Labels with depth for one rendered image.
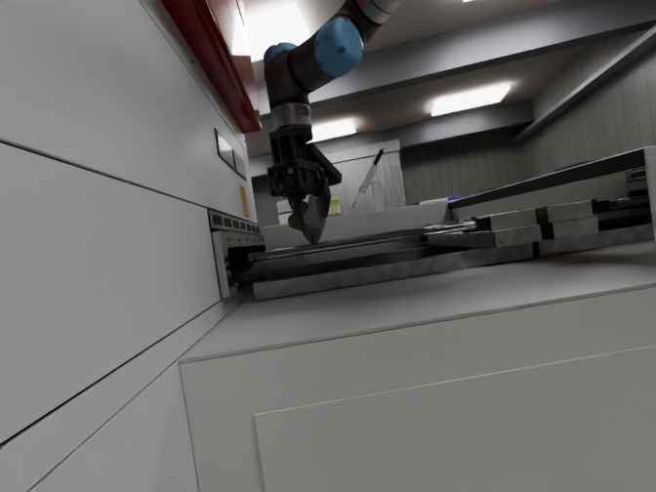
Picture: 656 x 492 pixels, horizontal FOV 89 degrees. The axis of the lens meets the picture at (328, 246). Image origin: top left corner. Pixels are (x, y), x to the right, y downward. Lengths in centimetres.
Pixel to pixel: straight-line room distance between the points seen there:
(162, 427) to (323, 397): 13
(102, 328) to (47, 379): 5
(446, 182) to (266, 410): 805
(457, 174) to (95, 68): 816
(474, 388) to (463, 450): 6
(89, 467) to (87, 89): 23
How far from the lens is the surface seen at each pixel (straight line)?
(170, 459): 34
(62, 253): 23
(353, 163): 528
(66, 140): 26
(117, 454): 27
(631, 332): 45
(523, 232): 65
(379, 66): 452
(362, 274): 59
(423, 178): 825
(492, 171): 849
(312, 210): 62
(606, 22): 504
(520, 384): 39
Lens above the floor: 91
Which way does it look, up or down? 1 degrees down
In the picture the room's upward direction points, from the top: 8 degrees counter-clockwise
